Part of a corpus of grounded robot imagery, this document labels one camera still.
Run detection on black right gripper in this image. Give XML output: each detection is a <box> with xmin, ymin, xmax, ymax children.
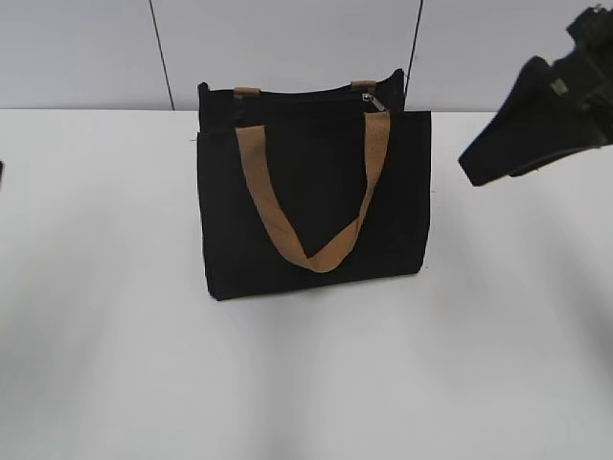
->
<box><xmin>459</xmin><ymin>5</ymin><xmax>612</xmax><ymax>187</ymax></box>

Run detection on silver zipper pull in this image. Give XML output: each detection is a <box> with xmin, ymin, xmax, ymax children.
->
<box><xmin>361</xmin><ymin>93</ymin><xmax>388</xmax><ymax>113</ymax></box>

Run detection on black tote bag tan handles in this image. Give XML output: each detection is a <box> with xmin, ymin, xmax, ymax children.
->
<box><xmin>197</xmin><ymin>70</ymin><xmax>432</xmax><ymax>300</ymax></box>

